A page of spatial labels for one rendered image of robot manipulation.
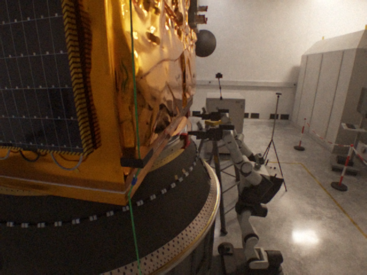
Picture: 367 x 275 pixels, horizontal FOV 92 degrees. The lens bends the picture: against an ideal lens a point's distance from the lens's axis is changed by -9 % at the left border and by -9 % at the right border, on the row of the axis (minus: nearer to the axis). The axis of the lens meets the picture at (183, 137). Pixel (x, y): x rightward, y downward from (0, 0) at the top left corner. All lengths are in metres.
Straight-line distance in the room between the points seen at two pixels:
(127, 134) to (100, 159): 0.11
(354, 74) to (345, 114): 1.03
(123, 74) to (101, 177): 0.32
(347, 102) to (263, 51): 3.98
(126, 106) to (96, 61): 0.14
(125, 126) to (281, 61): 8.76
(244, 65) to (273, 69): 1.20
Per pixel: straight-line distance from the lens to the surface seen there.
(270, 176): 1.70
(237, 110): 4.83
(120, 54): 0.56
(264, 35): 9.03
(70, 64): 0.54
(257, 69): 8.89
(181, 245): 1.28
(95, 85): 0.56
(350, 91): 6.46
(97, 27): 0.56
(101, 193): 0.70
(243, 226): 2.02
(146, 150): 0.62
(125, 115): 0.58
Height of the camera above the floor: 2.17
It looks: 20 degrees down
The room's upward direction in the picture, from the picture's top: straight up
